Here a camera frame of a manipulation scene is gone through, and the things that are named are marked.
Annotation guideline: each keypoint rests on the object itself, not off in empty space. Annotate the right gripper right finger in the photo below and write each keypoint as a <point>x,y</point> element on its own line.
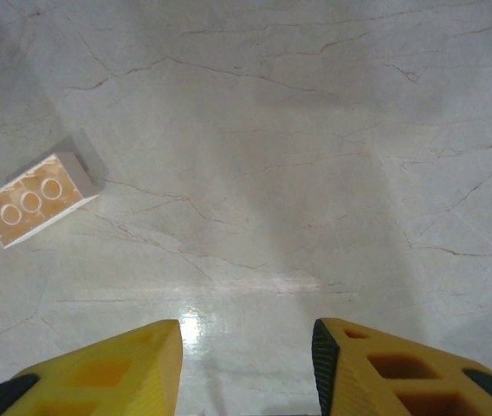
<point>402,381</point>

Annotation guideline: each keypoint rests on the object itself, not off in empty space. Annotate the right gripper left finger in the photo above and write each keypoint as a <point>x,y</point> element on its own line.
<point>99,377</point>

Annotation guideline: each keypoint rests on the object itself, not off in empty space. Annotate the white lego brick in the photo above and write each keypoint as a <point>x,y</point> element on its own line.
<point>34,203</point>

